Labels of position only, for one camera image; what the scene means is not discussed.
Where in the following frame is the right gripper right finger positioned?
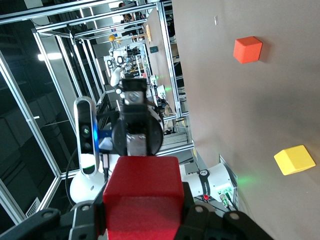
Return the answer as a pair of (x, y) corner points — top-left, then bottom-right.
(174, 181), (275, 240)

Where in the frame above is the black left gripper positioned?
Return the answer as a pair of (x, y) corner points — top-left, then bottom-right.
(111, 77), (165, 157)

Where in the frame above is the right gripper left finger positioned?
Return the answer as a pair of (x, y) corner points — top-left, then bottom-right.
(0, 191), (108, 240)

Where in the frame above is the red wooden block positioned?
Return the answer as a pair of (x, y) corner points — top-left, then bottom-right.
(102, 156), (185, 240)

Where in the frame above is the yellow wooden block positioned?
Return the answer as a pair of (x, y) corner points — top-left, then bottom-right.
(273, 144), (317, 176)

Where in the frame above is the orange wooden block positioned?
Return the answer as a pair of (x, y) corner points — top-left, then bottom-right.
(233, 36), (264, 65)

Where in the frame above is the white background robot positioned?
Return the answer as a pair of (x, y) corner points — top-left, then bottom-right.
(107, 55), (131, 87)

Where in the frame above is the white ventilation grille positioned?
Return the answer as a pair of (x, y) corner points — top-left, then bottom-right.
(24, 196), (41, 219)

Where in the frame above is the person in background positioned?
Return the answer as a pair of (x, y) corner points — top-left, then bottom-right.
(121, 12), (134, 24)

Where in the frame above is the rectangular ceiling light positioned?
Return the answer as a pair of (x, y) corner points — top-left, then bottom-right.
(37, 52), (63, 61)

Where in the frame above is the brown table cover sheet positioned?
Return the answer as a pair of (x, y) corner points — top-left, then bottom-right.
(171, 0), (320, 240)

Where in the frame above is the blue camera mount bracket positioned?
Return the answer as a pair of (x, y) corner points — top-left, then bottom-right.
(96, 128), (113, 151)

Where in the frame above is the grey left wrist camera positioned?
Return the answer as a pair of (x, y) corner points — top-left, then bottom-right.
(73, 96), (100, 177)

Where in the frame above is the aluminium frame cell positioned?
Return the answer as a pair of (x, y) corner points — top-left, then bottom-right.
(0, 0), (196, 226)

